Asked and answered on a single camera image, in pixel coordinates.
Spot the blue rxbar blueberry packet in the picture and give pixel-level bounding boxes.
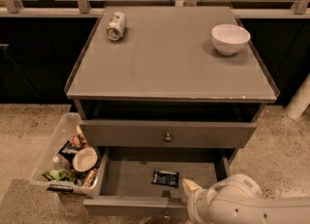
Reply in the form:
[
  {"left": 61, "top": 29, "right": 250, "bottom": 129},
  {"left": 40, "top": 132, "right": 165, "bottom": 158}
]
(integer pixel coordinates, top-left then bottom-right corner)
[{"left": 152, "top": 170, "right": 179, "bottom": 188}]

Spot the clear plastic storage bin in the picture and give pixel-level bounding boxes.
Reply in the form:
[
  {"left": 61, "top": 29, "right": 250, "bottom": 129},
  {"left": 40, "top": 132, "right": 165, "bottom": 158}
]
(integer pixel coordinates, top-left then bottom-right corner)
[{"left": 30, "top": 112, "right": 99, "bottom": 198}]

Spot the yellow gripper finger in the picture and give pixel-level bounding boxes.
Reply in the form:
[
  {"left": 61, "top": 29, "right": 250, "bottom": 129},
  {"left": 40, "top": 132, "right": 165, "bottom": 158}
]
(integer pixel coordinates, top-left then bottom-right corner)
[{"left": 182, "top": 178, "right": 202, "bottom": 198}]

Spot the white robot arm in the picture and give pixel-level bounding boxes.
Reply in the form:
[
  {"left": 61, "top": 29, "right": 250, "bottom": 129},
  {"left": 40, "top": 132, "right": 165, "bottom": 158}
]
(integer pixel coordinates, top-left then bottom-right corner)
[{"left": 182, "top": 80, "right": 310, "bottom": 224}]

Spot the orange snack bar in bin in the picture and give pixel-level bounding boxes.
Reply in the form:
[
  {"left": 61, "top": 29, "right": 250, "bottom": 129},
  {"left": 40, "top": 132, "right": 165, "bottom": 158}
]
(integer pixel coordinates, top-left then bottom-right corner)
[{"left": 83, "top": 169, "right": 98, "bottom": 187}]

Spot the clear plastic bottle in bin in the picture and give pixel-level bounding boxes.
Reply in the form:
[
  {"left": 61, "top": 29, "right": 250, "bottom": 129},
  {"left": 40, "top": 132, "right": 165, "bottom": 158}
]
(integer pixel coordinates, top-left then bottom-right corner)
[{"left": 52, "top": 155, "right": 72, "bottom": 170}]

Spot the closed grey top drawer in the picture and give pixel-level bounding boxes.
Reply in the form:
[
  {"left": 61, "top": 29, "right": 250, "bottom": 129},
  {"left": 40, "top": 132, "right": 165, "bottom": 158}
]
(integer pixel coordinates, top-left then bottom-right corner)
[{"left": 79, "top": 119, "right": 257, "bottom": 148}]

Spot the green snack bag in bin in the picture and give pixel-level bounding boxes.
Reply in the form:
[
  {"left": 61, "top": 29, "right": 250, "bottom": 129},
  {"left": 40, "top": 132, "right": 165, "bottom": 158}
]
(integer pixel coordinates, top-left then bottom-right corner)
[{"left": 42, "top": 169, "right": 75, "bottom": 182}]

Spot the white paper bowl in bin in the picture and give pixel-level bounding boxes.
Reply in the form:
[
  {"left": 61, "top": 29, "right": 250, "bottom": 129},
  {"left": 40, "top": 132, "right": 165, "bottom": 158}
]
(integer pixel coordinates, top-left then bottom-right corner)
[{"left": 73, "top": 147, "right": 98, "bottom": 173}]

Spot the white ceramic bowl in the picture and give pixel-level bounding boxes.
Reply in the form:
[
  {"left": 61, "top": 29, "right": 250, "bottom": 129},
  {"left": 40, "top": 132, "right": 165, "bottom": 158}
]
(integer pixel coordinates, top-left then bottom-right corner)
[{"left": 211, "top": 24, "right": 251, "bottom": 55}]

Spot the open grey middle drawer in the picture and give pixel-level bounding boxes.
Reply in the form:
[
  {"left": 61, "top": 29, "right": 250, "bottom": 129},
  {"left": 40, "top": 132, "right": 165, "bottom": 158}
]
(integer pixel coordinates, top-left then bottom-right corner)
[{"left": 83, "top": 147, "right": 230, "bottom": 218}]

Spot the crushed green soda can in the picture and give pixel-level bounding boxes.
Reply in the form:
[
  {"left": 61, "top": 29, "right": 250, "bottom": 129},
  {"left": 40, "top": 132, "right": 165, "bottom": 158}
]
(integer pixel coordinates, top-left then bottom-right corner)
[{"left": 107, "top": 12, "right": 126, "bottom": 41}]

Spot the grey drawer cabinet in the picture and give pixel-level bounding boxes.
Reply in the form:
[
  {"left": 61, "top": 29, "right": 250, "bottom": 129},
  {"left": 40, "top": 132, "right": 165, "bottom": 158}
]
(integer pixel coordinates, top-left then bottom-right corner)
[{"left": 64, "top": 5, "right": 281, "bottom": 220}]

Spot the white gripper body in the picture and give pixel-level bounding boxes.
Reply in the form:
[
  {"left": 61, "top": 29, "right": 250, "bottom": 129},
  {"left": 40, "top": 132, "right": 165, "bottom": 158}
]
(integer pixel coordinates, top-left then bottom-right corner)
[{"left": 187, "top": 189, "right": 213, "bottom": 224}]

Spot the dark snack packet in bin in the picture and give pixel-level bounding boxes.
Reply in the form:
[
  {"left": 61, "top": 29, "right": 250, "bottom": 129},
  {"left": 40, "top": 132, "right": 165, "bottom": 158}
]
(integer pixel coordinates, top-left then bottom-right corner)
[{"left": 58, "top": 141, "right": 79, "bottom": 163}]

